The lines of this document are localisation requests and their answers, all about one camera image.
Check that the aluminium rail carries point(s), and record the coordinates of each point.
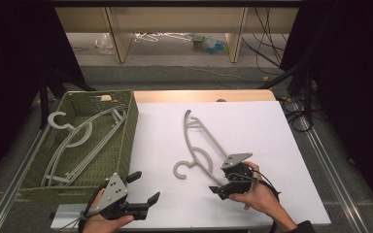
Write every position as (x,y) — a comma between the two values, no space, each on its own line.
(330,174)
(13,187)

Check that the white hangers on floor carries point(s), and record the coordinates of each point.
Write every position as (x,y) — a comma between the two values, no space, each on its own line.
(149,37)

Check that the grey plastic clothes hanger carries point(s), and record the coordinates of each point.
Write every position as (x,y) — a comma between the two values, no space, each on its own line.
(49,120)
(185,129)

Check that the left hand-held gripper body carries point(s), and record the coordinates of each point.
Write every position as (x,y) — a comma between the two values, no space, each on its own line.
(113,194)

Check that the black curtain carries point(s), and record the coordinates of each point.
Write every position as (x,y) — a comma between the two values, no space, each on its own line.
(353,64)
(13,64)

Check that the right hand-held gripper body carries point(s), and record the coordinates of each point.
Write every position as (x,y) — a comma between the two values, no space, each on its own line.
(237,173)

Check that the green woven basket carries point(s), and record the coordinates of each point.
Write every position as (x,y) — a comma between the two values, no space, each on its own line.
(116,152)

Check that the black metal stand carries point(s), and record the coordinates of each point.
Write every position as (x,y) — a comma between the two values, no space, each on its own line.
(43,97)
(306,87)

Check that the white table mat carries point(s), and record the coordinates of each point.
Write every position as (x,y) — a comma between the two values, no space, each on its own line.
(265,129)

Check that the clear plastic bag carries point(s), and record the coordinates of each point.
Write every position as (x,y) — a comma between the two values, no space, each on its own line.
(103,43)

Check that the person's left hand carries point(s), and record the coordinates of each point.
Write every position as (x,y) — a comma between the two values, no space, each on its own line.
(101,224)

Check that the colourful toy pile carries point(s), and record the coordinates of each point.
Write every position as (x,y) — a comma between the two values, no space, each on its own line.
(209,45)

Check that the beige wooden desk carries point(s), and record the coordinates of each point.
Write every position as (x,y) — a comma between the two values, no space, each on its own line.
(175,19)

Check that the person's right hand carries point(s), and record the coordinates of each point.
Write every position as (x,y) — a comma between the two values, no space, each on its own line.
(260,199)

